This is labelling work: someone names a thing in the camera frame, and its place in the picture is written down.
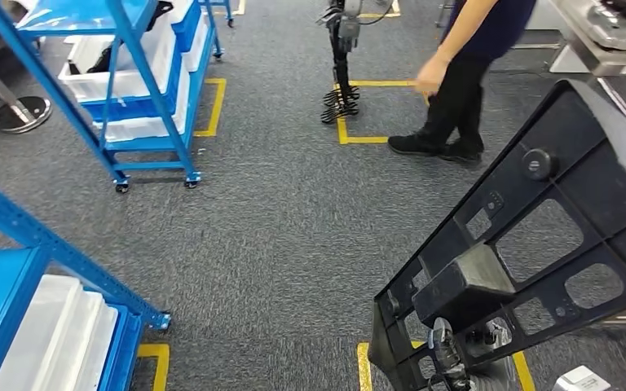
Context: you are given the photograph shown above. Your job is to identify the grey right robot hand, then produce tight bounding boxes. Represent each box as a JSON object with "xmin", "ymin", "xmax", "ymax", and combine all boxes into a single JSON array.
[{"xmin": 427, "ymin": 317, "xmax": 517, "ymax": 391}]

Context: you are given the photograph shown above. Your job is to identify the black plastic plate frame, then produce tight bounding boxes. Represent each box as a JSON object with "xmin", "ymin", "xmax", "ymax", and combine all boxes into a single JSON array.
[{"xmin": 368, "ymin": 79, "xmax": 626, "ymax": 391}]

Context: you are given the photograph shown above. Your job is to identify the grey metal part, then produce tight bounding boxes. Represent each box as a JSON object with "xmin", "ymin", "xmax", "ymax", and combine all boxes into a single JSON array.
[{"xmin": 560, "ymin": 0, "xmax": 626, "ymax": 52}]

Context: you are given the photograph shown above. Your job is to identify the black plastic part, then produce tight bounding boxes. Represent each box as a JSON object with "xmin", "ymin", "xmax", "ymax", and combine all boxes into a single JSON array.
[{"xmin": 144, "ymin": 0, "xmax": 174, "ymax": 33}]

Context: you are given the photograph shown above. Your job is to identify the blue wheeled shelf rack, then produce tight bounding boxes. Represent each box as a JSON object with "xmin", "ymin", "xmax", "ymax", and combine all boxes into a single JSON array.
[{"xmin": 0, "ymin": 0, "xmax": 237, "ymax": 194}]

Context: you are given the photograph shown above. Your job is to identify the yellow floor tape marking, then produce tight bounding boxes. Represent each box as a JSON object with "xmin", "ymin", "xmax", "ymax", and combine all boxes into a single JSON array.
[
  {"xmin": 333, "ymin": 79, "xmax": 434, "ymax": 146},
  {"xmin": 355, "ymin": 340, "xmax": 536, "ymax": 391},
  {"xmin": 193, "ymin": 77, "xmax": 228, "ymax": 138}
]

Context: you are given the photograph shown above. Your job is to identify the person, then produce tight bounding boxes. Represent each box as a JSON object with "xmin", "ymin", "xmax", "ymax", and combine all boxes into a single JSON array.
[{"xmin": 387, "ymin": 0, "xmax": 539, "ymax": 165}]

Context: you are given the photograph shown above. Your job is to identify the person's hand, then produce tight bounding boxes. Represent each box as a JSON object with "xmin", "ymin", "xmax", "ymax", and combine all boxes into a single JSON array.
[{"xmin": 413, "ymin": 50, "xmax": 453, "ymax": 99}]

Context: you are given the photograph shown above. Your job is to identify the steel side table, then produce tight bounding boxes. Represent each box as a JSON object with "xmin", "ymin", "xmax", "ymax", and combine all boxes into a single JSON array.
[{"xmin": 548, "ymin": 21, "xmax": 626, "ymax": 143}]

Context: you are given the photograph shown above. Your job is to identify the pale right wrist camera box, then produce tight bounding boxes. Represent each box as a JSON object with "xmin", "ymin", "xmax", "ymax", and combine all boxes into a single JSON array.
[{"xmin": 553, "ymin": 366, "xmax": 612, "ymax": 391}]

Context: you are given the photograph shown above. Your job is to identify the chrome stanchion post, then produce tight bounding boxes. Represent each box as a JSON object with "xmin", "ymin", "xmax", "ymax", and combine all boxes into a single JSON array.
[{"xmin": 0, "ymin": 42, "xmax": 53, "ymax": 134}]

